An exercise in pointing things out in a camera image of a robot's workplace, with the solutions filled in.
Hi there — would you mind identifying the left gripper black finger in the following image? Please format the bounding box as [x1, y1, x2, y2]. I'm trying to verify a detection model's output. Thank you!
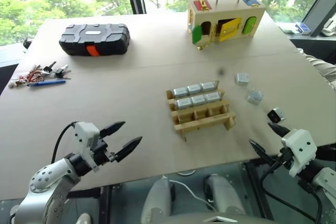
[114, 136, 143, 163]
[99, 121, 127, 138]

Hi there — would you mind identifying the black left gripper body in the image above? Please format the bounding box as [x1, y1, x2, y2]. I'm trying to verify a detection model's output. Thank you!
[90, 136, 118, 167]

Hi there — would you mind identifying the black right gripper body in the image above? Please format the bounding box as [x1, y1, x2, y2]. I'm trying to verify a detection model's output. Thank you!
[272, 147, 297, 170]

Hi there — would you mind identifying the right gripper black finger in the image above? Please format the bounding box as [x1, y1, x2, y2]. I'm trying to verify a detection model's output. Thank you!
[248, 138, 279, 168]
[267, 122, 290, 138]

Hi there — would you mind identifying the wooden slotted tray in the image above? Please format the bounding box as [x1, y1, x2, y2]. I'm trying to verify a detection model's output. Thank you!
[165, 80, 237, 142]

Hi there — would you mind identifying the small blue box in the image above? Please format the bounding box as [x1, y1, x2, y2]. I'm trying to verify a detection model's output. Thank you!
[295, 22, 312, 36]

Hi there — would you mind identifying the wooden lock box toy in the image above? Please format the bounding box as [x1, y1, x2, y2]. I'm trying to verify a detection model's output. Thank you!
[186, 0, 266, 51]

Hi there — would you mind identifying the grey rounded robot leg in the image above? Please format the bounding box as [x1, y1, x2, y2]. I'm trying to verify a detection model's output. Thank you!
[140, 176, 176, 224]
[204, 173, 247, 217]

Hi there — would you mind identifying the blue pen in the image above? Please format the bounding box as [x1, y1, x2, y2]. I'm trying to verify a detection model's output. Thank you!
[27, 79, 67, 88]

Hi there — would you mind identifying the grey robot torso plate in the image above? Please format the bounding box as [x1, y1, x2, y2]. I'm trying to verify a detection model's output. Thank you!
[159, 214, 274, 224]

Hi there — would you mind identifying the black tool case orange latch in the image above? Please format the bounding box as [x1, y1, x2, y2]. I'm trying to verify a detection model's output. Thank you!
[58, 23, 131, 58]

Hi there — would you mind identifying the red tagged key bundle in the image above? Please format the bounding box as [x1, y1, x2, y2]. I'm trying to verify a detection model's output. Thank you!
[7, 63, 46, 89]

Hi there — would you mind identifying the white device on sill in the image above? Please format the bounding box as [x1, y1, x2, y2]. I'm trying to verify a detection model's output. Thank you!
[321, 16, 336, 37]

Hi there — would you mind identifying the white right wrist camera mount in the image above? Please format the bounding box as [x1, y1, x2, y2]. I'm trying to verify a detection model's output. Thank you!
[280, 129, 318, 178]

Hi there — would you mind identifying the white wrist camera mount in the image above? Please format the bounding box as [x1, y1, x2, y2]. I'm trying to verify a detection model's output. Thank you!
[72, 121, 102, 173]
[280, 129, 318, 178]

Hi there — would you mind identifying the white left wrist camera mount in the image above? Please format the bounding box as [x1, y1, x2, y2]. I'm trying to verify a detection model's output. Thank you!
[72, 121, 102, 173]

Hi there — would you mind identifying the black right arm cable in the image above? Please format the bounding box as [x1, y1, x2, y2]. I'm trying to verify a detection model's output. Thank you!
[261, 165, 324, 224]

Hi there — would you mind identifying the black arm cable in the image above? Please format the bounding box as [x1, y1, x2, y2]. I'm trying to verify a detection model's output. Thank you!
[261, 165, 324, 224]
[50, 120, 80, 164]

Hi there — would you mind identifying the black table frame leg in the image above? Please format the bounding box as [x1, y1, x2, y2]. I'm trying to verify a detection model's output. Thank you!
[244, 162, 274, 220]

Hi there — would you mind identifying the black table frame bar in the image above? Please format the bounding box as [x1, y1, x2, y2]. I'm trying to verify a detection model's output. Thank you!
[66, 186, 102, 200]

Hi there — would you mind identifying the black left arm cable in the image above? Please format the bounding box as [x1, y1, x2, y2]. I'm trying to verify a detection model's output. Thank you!
[50, 120, 80, 164]

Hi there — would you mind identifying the thin white cable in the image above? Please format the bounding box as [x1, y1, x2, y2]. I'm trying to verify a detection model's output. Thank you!
[167, 179, 219, 212]

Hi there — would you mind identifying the dark slanted window frame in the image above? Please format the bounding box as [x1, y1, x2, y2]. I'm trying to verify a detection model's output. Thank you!
[303, 0, 336, 36]

